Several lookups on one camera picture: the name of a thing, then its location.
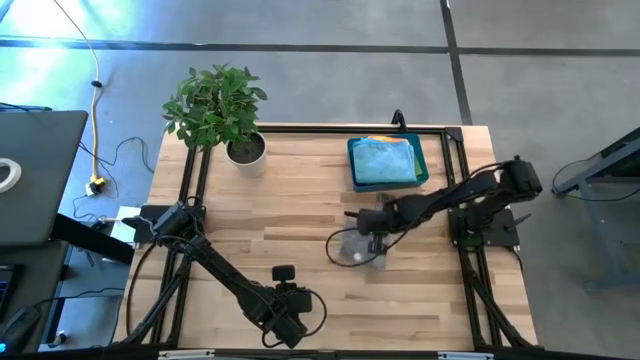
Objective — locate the grey microfiber towel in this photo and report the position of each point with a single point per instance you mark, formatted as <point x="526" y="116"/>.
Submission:
<point x="357" y="252"/>

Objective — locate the dark green microfiber towel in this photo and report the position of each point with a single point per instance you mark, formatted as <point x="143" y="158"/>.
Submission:
<point x="419" y="165"/>

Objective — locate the black side desk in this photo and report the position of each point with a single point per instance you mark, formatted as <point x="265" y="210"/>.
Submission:
<point x="30" y="280"/>

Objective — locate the silver edge bracket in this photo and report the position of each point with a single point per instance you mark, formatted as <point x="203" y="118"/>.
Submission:
<point x="185" y="354"/>
<point x="465" y="356"/>

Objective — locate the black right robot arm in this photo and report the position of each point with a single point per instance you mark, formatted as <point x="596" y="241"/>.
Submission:
<point x="460" y="197"/>

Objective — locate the black camera bracket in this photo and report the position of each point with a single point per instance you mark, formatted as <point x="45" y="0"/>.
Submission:
<point x="398" y="120"/>

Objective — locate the black computer mouse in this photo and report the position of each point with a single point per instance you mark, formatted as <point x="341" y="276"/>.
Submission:
<point x="20" y="325"/>

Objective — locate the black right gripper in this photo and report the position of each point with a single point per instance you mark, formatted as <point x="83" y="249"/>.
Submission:
<point x="375" y="222"/>

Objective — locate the white plant pot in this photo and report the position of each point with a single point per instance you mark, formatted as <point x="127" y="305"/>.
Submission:
<point x="252" y="169"/>

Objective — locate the blue plastic bin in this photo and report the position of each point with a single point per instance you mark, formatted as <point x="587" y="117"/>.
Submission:
<point x="380" y="187"/>

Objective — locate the white tape roll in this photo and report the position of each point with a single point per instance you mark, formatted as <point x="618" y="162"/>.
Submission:
<point x="16" y="172"/>

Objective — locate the teal microfiber towel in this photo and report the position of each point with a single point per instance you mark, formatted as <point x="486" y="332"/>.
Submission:
<point x="385" y="162"/>

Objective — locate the green leafy plant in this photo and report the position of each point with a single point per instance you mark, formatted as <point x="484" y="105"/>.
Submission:
<point x="215" y="107"/>

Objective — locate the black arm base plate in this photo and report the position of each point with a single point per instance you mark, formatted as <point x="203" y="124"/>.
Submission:
<point x="502" y="235"/>
<point x="145" y="227"/>

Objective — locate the black keyboard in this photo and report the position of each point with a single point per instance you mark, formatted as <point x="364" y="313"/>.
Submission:
<point x="6" y="285"/>

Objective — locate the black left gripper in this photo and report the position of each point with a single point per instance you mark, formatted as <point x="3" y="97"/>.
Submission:
<point x="292" y="297"/>

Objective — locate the white power box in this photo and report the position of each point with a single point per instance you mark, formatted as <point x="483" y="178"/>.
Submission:
<point x="119" y="235"/>

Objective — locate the dark metal cart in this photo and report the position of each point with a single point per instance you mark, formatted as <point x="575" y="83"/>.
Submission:
<point x="627" y="155"/>

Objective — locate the black aluminium table frame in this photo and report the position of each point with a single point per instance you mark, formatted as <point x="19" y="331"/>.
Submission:
<point x="310" y="129"/>

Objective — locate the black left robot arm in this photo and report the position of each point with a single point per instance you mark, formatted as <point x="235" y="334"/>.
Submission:
<point x="225" y="275"/>

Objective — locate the orange microfiber towel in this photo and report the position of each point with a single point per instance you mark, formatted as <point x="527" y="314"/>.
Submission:
<point x="385" y="139"/>

